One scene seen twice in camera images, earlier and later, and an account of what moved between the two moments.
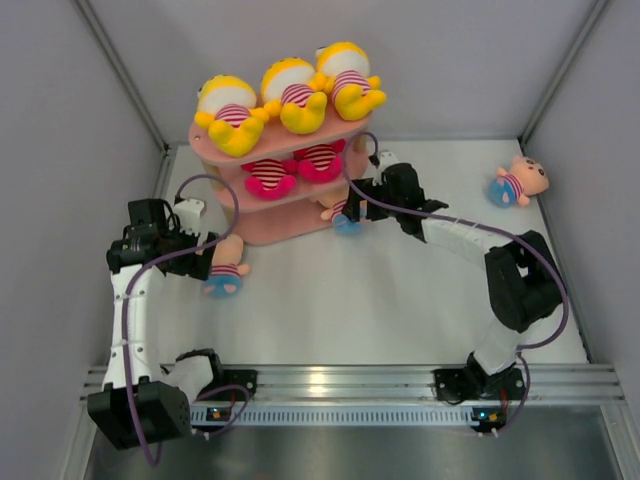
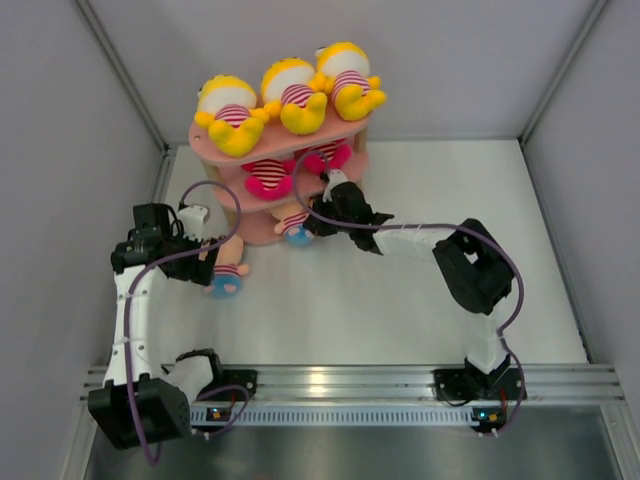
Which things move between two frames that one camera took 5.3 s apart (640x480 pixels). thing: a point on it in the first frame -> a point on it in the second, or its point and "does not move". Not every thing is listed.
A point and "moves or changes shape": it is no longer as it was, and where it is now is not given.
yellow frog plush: (342, 70) does not move
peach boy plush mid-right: (333, 199) moves or changes shape
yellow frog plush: (290, 90) does not move
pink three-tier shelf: (274, 191) does not move
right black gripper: (368, 188) -> (319, 207)
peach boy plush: (526, 178) -> (292, 215)
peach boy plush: (224, 281) does not move
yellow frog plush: (226, 104) does not move
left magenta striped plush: (270, 179) does not move
